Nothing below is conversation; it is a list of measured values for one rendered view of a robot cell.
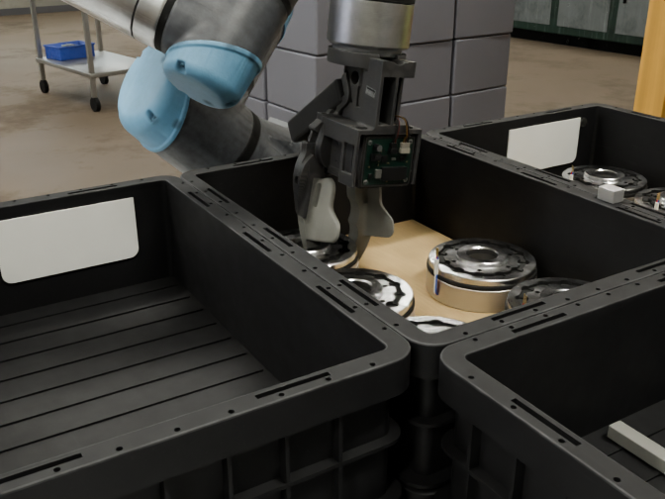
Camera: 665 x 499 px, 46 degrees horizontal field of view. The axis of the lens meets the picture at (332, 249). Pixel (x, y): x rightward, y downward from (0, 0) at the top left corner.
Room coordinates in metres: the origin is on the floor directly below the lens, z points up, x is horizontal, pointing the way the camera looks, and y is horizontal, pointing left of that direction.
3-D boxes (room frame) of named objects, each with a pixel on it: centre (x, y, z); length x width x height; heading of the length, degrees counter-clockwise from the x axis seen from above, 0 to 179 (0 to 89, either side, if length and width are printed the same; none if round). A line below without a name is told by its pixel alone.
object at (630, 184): (0.93, -0.34, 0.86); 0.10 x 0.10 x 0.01
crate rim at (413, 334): (0.64, -0.08, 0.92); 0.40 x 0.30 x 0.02; 32
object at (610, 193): (0.66, -0.25, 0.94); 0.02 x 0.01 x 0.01; 32
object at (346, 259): (0.71, 0.03, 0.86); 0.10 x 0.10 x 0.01
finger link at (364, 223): (0.73, -0.04, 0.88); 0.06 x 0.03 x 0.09; 32
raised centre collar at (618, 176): (0.93, -0.34, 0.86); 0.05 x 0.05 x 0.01
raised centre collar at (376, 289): (0.61, -0.02, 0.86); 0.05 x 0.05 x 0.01
